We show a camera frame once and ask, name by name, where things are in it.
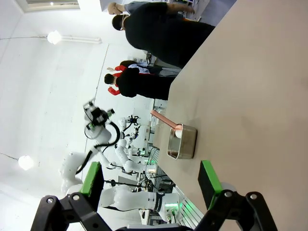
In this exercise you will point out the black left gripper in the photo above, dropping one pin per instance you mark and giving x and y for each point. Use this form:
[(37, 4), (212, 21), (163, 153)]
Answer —
[(99, 116)]

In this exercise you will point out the pink lint roller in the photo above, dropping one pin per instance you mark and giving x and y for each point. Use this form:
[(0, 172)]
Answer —
[(161, 118)]

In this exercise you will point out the aluminium profile frame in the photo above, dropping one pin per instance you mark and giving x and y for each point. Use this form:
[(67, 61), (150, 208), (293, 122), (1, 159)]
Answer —
[(192, 209)]

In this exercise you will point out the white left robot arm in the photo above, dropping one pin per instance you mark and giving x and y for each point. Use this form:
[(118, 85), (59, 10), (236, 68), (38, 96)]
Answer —
[(130, 198)]

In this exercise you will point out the round ceiling lamp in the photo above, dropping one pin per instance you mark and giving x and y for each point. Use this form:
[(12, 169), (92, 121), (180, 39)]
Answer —
[(25, 162), (54, 37)]

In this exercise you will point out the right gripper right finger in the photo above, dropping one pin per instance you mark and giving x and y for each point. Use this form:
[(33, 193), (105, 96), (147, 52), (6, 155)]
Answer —
[(209, 185)]

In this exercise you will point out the stainless steel rectangular tray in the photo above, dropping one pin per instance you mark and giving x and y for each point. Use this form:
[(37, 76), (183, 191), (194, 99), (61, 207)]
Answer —
[(185, 144)]

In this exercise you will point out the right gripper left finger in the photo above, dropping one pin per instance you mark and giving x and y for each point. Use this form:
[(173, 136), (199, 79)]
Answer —
[(92, 183)]

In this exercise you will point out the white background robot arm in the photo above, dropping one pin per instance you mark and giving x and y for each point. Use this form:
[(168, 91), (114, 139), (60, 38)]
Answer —
[(126, 156)]

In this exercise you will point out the person in black top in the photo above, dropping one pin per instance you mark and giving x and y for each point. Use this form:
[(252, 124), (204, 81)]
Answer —
[(137, 85)]

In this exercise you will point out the person in denim jacket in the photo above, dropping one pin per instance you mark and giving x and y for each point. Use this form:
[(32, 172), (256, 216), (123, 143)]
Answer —
[(156, 36)]

